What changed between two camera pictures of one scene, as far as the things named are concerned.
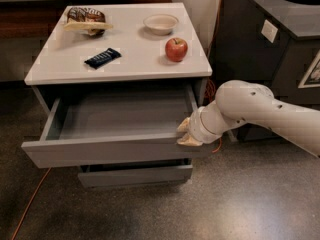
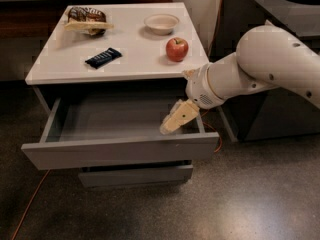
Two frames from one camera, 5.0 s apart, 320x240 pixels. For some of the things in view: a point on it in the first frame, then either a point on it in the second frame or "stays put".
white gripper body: (196, 128) -> (199, 86)
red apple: (176, 49) stays put
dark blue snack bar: (103, 58) stays put
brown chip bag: (86, 19) stays put
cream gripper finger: (184, 126) -> (189, 73)
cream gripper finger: (188, 140) -> (182, 111)
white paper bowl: (161, 24) stays put
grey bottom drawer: (136, 173) stays put
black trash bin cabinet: (269, 34) stays put
